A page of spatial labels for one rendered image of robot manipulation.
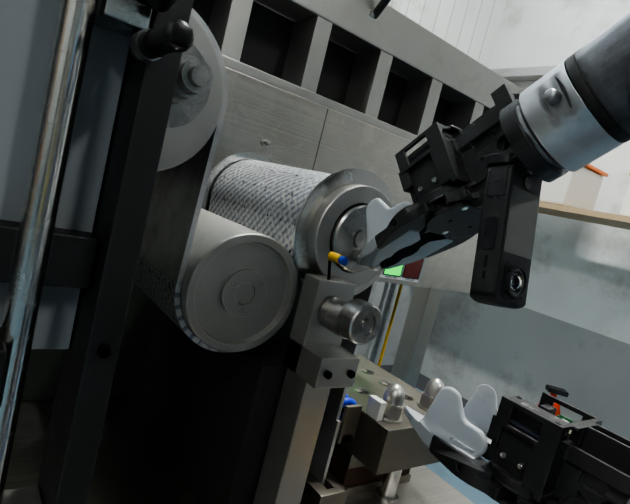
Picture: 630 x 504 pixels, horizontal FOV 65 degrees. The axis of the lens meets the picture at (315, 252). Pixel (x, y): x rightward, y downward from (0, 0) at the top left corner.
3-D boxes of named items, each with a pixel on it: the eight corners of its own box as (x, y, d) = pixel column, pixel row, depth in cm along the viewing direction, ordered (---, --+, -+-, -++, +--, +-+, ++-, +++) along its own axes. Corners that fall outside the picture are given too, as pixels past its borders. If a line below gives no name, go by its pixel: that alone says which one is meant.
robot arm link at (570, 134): (637, 154, 37) (590, 123, 32) (579, 187, 40) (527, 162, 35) (595, 80, 40) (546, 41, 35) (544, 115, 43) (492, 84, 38)
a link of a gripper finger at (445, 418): (419, 364, 49) (507, 407, 43) (403, 419, 50) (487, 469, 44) (402, 367, 47) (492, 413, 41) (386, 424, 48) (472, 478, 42)
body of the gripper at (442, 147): (437, 176, 52) (541, 102, 43) (462, 249, 48) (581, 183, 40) (387, 158, 47) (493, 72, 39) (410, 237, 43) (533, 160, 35)
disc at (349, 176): (280, 295, 51) (313, 154, 49) (277, 293, 51) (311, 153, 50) (380, 302, 60) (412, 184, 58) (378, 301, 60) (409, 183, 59)
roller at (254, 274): (173, 352, 44) (202, 223, 43) (106, 275, 64) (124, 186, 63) (282, 353, 52) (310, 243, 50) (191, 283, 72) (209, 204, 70)
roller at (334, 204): (304, 284, 51) (330, 175, 49) (204, 233, 71) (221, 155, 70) (382, 292, 58) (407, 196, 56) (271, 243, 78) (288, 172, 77)
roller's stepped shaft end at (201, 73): (169, 94, 28) (181, 37, 28) (139, 95, 33) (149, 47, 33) (219, 110, 30) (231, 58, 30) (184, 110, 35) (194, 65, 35)
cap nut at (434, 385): (431, 415, 68) (439, 385, 67) (411, 402, 71) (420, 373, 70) (447, 413, 70) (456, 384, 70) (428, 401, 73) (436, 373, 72)
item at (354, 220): (390, 203, 54) (384, 268, 56) (378, 200, 56) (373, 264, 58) (337, 206, 50) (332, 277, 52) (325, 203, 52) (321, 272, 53)
